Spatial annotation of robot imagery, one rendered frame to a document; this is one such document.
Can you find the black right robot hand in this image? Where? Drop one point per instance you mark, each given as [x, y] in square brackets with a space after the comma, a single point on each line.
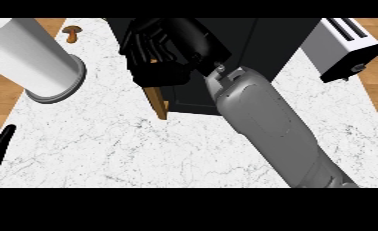
[162, 51]

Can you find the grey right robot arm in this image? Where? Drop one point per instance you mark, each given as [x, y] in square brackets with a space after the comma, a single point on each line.
[267, 125]

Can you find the wooden cabinet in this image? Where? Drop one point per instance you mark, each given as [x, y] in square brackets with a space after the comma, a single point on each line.
[156, 100]

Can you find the brown mushroom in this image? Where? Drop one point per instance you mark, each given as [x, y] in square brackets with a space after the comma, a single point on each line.
[72, 33]

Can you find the white cylindrical appliance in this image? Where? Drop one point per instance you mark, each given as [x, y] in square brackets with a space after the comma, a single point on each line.
[37, 61]

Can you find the white toaster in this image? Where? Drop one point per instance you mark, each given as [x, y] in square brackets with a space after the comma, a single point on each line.
[339, 50]

